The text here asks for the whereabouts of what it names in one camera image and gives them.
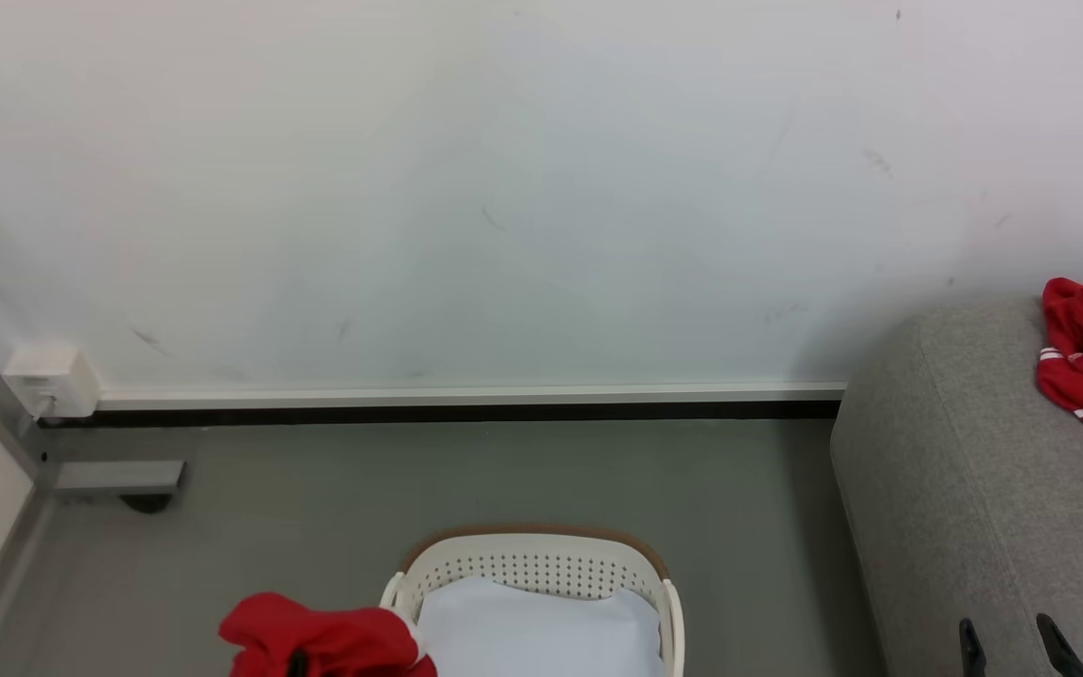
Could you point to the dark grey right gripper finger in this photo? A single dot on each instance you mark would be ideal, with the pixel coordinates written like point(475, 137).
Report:
point(972, 649)
point(1060, 649)

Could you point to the grey metal partition foot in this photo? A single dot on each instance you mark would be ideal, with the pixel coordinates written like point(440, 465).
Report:
point(118, 477)

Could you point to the white wall outlet box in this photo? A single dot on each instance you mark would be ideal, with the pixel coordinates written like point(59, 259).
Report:
point(53, 381)

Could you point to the black skirting strip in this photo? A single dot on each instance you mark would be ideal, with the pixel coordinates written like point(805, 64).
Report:
point(466, 414)

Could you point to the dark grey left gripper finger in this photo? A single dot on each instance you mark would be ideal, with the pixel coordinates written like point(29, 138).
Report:
point(297, 664)

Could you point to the black caster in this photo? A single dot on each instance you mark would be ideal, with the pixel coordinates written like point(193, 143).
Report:
point(147, 503)

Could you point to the beige perforated plastic laundry basket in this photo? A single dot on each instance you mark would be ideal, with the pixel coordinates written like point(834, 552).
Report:
point(532, 564)

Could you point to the grey fabric sofa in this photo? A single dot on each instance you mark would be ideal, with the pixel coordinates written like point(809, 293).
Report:
point(955, 489)

